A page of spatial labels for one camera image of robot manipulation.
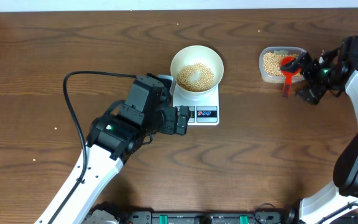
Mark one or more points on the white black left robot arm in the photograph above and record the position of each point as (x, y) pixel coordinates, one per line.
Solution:
(113, 137)

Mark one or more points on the clear plastic container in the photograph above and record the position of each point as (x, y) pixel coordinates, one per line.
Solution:
(278, 50)

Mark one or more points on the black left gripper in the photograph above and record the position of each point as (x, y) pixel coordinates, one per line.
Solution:
(168, 126)

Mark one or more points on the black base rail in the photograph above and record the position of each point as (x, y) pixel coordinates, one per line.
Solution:
(102, 217)

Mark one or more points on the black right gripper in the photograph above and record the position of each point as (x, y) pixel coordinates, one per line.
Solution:
(313, 95)

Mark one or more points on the white digital kitchen scale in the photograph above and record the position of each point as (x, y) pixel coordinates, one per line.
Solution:
(203, 106)

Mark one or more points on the red plastic measuring scoop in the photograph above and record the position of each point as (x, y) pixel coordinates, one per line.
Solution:
(288, 76)

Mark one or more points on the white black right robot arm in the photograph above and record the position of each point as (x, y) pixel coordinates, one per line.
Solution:
(335, 71)

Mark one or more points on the soybeans in bowl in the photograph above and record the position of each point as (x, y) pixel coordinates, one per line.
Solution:
(195, 78)

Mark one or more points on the cream round bowl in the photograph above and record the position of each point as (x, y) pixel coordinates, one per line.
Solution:
(198, 54)

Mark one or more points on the soybeans in container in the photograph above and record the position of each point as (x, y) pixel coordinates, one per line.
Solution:
(271, 63)

